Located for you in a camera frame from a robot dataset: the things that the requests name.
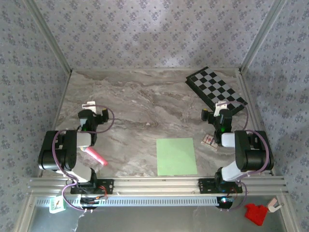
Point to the light green paper sheet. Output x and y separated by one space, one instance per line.
176 157

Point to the red plastic block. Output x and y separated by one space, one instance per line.
256 213

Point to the pink and white plastic clip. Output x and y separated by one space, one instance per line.
274 205

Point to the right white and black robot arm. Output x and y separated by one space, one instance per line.
251 149

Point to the pink tube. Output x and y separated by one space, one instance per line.
96 156

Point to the playing card box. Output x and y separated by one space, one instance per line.
208 141

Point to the black and grey chessboard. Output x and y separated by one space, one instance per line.
212 87

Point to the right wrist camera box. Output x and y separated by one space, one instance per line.
220 106

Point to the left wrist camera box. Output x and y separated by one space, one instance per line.
89 105

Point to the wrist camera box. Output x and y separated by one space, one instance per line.
89 105
220 106

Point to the small circuit board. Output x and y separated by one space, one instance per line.
225 200
89 201

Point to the aluminium frame post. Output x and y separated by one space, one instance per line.
262 36

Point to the long aluminium base rail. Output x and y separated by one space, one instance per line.
157 184

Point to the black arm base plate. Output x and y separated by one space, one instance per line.
108 186
205 186

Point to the green and white tag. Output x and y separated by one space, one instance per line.
56 205

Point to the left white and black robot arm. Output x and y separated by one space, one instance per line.
58 149

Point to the aluminium side rail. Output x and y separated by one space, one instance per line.
249 96
62 96

